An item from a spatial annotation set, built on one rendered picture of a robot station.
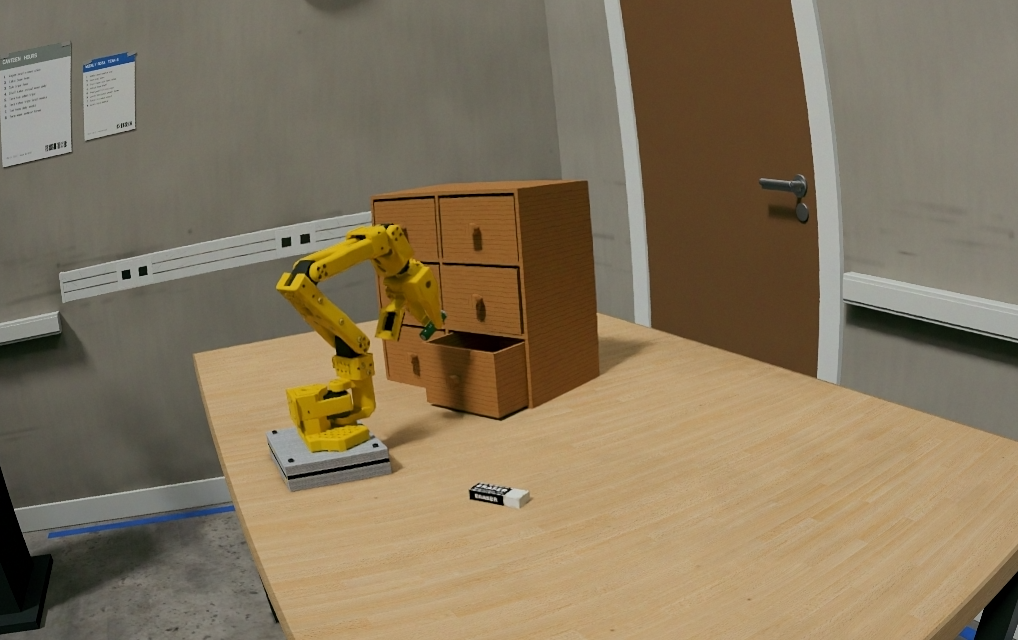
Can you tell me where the brown wooden chest of drawers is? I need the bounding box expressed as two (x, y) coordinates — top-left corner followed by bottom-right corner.
(370, 180), (600, 409)

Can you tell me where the wooden drawer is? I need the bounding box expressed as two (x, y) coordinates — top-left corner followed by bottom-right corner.
(443, 263), (524, 335)
(379, 261), (443, 322)
(421, 331), (529, 418)
(440, 193), (519, 261)
(385, 324), (446, 384)
(375, 196), (439, 258)

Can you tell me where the green aa battery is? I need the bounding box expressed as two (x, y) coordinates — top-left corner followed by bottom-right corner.
(420, 310), (447, 341)

